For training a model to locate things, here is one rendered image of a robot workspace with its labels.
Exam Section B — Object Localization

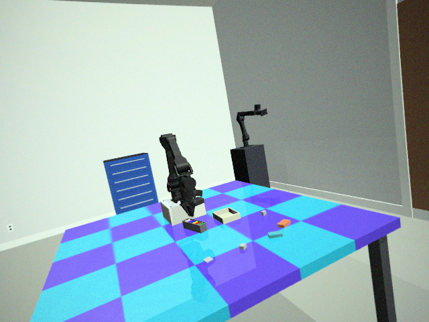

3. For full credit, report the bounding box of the teal flat block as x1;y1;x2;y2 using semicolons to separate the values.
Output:
267;230;283;239

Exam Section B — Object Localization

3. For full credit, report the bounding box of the orange rectangular block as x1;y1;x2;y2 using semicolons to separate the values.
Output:
277;219;290;228

